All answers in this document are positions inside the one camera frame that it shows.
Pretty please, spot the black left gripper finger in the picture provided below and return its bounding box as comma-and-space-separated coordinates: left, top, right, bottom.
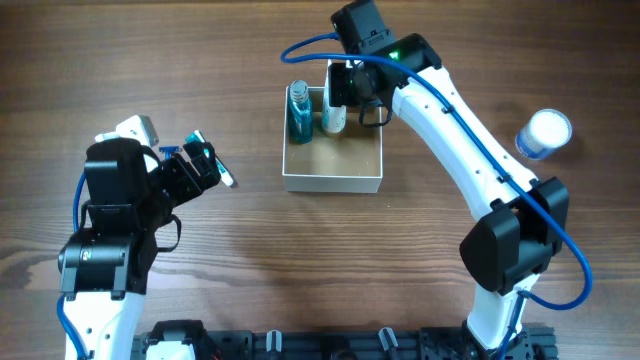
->
183, 142, 215, 171
197, 155, 221, 186

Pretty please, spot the white lotion tube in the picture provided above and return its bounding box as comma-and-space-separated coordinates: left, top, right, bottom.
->
322, 60, 346, 136

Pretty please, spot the blue mouthwash bottle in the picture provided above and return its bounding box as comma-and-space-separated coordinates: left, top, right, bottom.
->
287, 80, 313, 144

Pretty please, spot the cotton swab tub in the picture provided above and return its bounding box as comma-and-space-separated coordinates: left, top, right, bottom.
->
515, 108, 573, 160

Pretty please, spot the blue disposable razor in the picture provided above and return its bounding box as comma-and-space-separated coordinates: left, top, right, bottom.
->
159, 146, 182, 156

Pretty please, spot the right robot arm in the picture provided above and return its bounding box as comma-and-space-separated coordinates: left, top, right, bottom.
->
330, 1, 569, 359

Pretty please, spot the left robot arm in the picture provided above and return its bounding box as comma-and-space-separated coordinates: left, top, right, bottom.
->
56, 138, 221, 359

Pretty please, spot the white square container box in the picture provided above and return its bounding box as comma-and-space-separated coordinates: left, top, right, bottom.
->
282, 87, 383, 193

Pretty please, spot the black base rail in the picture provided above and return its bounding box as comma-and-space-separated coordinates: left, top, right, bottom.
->
130, 319, 556, 360

